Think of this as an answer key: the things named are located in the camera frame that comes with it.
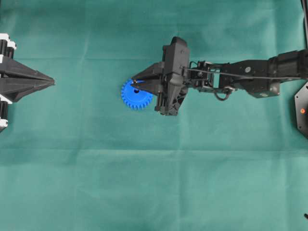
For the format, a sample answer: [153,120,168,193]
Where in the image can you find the green table cloth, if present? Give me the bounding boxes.
[0,0,308,231]

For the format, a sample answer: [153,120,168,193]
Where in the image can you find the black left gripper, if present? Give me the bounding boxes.
[0,33,56,133]

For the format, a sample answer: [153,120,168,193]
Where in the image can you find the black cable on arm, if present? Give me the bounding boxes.
[180,66,308,80]

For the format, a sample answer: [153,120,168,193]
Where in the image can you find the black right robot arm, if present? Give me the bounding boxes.
[132,37,308,116]

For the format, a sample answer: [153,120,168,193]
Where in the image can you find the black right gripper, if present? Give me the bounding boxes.
[131,37,190,116]

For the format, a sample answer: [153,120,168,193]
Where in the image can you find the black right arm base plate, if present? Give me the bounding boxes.
[294,82,308,139]

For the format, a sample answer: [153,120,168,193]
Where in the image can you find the blue plastic gear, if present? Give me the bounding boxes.
[121,79,153,110]

